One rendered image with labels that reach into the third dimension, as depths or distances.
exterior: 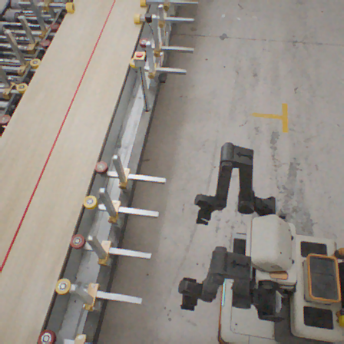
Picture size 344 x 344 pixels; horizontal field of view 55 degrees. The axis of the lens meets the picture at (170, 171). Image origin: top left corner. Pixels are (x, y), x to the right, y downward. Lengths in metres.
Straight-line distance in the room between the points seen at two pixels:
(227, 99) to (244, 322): 2.28
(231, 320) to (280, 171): 1.48
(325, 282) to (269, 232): 0.61
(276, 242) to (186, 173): 1.84
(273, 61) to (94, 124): 2.54
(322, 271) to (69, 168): 1.59
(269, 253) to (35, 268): 1.25
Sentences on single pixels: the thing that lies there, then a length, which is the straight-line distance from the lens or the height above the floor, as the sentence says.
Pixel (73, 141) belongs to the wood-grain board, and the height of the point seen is 0.90.
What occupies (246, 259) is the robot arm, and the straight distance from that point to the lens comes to 1.14.
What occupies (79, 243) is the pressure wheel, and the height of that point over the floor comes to 0.91.
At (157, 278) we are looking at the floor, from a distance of 2.77.
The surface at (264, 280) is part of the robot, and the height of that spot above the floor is 1.21.
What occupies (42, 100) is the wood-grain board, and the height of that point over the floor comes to 0.90.
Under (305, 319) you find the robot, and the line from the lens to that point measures 1.99.
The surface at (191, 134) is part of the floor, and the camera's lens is 3.40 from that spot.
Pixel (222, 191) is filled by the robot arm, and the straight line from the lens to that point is 1.52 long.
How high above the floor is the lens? 2.68
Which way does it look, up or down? 58 degrees down
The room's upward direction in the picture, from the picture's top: 5 degrees counter-clockwise
